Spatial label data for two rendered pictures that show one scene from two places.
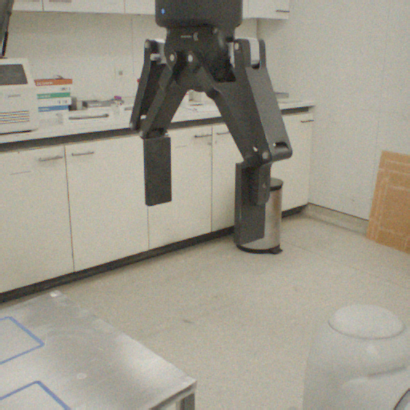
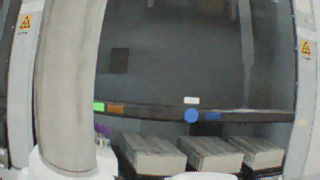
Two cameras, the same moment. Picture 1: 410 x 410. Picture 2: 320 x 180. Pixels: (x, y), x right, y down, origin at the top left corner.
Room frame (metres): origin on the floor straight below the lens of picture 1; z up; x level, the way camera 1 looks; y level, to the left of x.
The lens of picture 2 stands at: (1.29, -1.33, 1.15)
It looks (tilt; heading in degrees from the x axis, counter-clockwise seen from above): 3 degrees down; 123
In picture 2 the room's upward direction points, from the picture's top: 5 degrees clockwise
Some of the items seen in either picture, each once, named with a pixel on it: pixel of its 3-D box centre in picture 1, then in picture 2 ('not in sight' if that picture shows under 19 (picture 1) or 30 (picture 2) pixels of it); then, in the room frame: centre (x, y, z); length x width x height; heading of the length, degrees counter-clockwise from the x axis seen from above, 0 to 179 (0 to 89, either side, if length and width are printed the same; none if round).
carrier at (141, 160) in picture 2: not in sight; (160, 167); (0.04, 0.61, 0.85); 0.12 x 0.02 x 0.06; 40
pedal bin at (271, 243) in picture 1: (259, 214); not in sight; (3.29, -0.40, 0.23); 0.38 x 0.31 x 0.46; 39
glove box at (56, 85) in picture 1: (50, 83); not in sight; (3.16, 0.89, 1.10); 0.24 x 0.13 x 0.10; 128
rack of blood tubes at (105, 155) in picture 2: not in sight; (95, 159); (-0.14, 0.60, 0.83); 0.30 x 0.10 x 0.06; 129
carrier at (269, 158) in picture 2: not in sight; (268, 160); (0.28, 0.81, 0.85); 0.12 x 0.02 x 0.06; 38
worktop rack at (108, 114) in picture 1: (86, 116); not in sight; (2.95, 0.65, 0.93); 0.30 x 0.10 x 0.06; 121
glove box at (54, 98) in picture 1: (48, 98); not in sight; (3.15, 0.91, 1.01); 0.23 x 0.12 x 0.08; 128
